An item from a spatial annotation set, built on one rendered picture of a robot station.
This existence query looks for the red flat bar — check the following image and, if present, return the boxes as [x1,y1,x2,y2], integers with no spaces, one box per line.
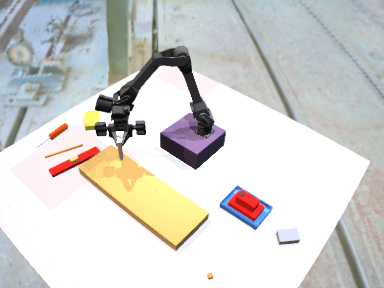
[49,146,100,178]

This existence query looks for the small white rectangular block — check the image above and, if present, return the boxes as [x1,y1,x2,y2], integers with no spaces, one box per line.
[275,228,300,245]

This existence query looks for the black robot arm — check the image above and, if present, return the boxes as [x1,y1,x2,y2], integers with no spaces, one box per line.
[95,46,215,138]

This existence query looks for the blue open tray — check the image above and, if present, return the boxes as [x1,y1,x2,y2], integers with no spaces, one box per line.
[219,186,273,230]

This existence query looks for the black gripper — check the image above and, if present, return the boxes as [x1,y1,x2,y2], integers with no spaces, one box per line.
[95,115,146,147]

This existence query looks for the red rectangular block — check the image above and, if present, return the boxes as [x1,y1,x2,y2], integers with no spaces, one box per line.
[227,190,265,222]

